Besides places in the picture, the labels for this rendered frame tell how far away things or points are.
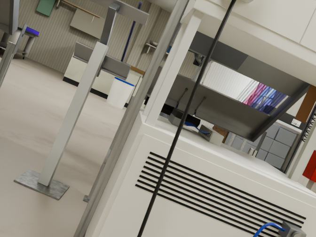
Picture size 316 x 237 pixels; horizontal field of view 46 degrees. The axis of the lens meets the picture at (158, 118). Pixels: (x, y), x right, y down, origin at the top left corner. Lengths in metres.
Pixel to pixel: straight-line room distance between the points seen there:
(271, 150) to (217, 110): 6.26
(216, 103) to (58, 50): 9.74
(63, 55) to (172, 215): 10.50
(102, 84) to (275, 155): 4.19
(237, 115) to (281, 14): 0.98
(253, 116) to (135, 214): 1.09
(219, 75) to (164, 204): 9.79
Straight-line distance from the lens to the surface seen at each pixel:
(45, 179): 2.13
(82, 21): 11.21
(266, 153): 8.28
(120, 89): 8.06
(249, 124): 2.17
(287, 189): 1.31
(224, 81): 10.97
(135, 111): 1.57
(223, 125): 2.16
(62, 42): 11.57
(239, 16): 1.21
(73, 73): 8.91
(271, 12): 1.24
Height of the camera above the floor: 0.74
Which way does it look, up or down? 4 degrees down
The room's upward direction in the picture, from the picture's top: 24 degrees clockwise
